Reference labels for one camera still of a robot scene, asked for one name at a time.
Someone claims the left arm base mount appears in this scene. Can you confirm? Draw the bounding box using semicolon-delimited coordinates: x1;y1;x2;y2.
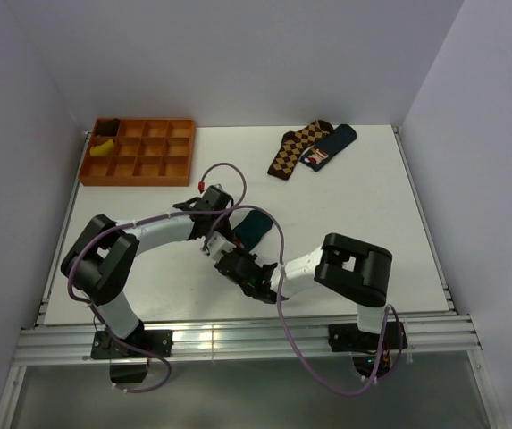
89;327;172;391

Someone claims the aluminium front rail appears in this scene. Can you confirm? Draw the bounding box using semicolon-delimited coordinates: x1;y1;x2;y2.
12;314;481;366

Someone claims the brown argyle sock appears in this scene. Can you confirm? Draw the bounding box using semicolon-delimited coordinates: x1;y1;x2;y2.
267;120;334;181

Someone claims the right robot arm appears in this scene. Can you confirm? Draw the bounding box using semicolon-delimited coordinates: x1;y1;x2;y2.
205;232;392;349

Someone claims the green reindeer sock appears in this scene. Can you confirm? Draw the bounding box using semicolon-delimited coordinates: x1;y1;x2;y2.
233;210;273;251

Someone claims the navy snowman sock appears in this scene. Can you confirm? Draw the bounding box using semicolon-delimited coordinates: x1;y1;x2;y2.
299;124;357;172

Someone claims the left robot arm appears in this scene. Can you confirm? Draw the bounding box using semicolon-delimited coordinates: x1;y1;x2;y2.
61;185;233;357

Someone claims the rolled yellow sock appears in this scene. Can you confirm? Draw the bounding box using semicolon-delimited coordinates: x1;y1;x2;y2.
89;139;115;156

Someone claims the rolled black sock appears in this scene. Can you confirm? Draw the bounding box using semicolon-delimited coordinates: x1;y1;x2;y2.
93;118;121;137

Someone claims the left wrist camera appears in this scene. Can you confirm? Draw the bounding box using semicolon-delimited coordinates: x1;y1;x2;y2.
197;181;223;194

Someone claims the orange compartment tray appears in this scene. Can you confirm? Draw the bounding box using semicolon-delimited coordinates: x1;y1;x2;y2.
79;118;196;187

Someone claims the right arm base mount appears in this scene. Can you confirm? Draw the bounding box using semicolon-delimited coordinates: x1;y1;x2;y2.
328;322;408;378

